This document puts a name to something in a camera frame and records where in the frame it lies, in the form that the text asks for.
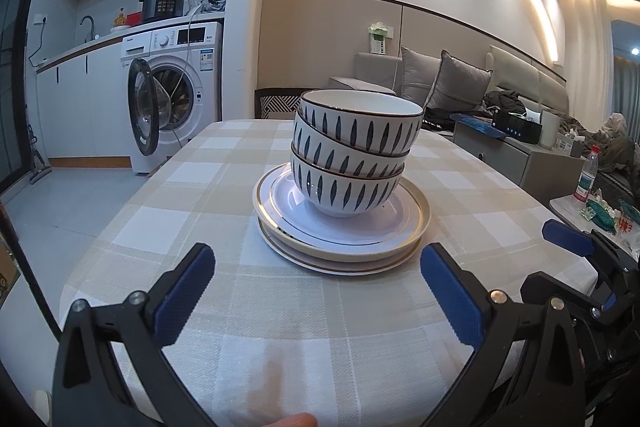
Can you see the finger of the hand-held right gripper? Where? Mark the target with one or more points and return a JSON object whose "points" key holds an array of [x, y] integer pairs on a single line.
{"points": [[585, 302], [567, 237]]}

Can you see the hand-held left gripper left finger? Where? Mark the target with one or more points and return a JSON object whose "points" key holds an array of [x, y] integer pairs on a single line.
{"points": [[182, 297]]}

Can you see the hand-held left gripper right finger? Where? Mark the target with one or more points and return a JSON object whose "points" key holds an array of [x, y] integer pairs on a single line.
{"points": [[452, 297]]}

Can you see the small white rimmed plate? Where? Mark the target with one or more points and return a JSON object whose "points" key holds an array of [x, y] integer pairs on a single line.
{"points": [[345, 270]]}

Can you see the beige ridged plate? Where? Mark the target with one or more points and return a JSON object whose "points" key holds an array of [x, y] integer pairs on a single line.
{"points": [[345, 259]]}

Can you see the large white gold-rimmed plate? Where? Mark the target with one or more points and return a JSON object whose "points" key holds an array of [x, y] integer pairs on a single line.
{"points": [[300, 219]]}

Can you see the white bowl blue leaf pattern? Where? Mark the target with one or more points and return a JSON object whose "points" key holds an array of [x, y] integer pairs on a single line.
{"points": [[360, 127], [345, 194], [345, 157]]}

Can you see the person's left hand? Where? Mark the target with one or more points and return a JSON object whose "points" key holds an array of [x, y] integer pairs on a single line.
{"points": [[297, 422]]}

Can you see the small white side table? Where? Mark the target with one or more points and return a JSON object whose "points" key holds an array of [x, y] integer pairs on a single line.
{"points": [[567, 209]]}

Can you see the green glass dish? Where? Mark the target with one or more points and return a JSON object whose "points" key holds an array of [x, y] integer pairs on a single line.
{"points": [[631, 212], [602, 217]]}

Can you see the red-capped water bottle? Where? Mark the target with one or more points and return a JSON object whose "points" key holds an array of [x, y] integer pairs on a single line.
{"points": [[586, 177]]}

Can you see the beige checkered tablecloth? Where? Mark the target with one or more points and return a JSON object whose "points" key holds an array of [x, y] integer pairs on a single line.
{"points": [[250, 307]]}

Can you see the grey cabinet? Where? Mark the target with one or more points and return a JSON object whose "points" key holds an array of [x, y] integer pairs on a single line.
{"points": [[500, 162]]}

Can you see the white cup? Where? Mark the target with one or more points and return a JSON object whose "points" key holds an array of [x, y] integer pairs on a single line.
{"points": [[549, 132]]}

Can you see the dark olive clothes pile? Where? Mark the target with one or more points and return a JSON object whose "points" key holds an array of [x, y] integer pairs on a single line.
{"points": [[617, 142]]}

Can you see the black box device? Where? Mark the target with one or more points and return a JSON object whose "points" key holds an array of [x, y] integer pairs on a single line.
{"points": [[515, 127]]}

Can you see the blue plastic packet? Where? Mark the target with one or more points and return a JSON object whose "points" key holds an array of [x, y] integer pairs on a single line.
{"points": [[475, 124]]}

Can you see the black jacket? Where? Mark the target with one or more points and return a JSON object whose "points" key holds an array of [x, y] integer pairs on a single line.
{"points": [[502, 99]]}

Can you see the black bag with white print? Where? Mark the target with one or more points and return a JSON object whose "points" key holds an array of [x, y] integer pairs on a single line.
{"points": [[435, 122]]}

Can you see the cardboard box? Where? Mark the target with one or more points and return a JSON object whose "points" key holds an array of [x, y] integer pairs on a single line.
{"points": [[6, 272]]}

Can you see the dark grey cushion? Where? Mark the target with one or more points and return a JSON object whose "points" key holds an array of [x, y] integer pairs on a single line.
{"points": [[460, 82]]}

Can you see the grey stick vacuum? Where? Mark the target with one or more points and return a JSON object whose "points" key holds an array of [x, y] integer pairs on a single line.
{"points": [[36, 167]]}

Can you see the white washing machine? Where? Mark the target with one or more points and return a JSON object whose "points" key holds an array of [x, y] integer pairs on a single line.
{"points": [[200, 97]]}

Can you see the black white patterned chair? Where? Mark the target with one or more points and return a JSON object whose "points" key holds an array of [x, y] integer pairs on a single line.
{"points": [[275, 104]]}

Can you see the white kitchen base cabinets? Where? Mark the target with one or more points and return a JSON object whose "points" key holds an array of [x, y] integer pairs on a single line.
{"points": [[70, 107]]}

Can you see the light grey cushion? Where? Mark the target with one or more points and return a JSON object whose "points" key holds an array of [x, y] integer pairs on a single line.
{"points": [[417, 72]]}

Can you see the grey sofa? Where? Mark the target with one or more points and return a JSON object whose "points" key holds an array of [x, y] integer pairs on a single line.
{"points": [[370, 67]]}

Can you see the white box with green bag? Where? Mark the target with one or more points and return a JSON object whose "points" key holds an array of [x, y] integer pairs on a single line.
{"points": [[378, 44]]}

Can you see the dark glass sliding door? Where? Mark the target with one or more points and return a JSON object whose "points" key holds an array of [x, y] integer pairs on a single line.
{"points": [[15, 82]]}

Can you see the dark kitchen faucet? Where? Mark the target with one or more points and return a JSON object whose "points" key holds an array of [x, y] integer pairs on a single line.
{"points": [[93, 32]]}

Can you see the black pressure cooker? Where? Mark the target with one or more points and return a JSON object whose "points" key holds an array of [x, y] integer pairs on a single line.
{"points": [[162, 4]]}

